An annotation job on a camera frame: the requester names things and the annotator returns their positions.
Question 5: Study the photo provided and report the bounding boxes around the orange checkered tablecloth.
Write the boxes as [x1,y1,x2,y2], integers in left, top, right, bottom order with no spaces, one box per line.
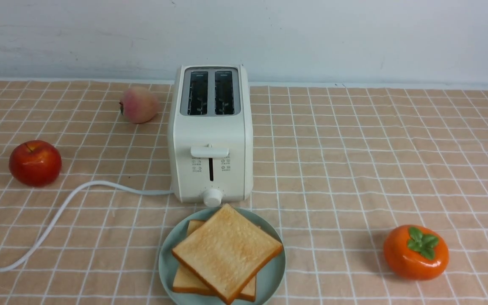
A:
[0,80,488,305]

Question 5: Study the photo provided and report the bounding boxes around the orange persimmon with green leaf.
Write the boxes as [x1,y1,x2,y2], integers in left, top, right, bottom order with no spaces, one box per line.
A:
[383,225,450,281]

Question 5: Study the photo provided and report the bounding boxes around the white toaster power cord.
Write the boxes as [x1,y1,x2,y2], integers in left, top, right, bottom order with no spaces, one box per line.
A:
[0,180,174,272]

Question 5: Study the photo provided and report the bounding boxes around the light green round plate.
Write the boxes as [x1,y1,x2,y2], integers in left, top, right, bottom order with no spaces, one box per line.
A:
[158,206,286,305]

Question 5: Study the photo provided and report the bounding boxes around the white two-slot toaster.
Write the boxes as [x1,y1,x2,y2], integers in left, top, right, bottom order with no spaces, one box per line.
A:
[167,64,254,207]

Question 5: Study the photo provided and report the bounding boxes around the pink peach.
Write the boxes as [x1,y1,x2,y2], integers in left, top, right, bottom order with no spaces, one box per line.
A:
[119,86,161,124]

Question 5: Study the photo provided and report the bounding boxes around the red apple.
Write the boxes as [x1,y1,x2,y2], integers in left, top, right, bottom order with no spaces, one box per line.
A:
[8,140,62,187]

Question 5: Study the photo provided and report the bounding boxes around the toast slice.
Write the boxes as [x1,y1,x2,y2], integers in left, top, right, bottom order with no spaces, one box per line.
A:
[172,203,284,305]
[172,219,257,302]

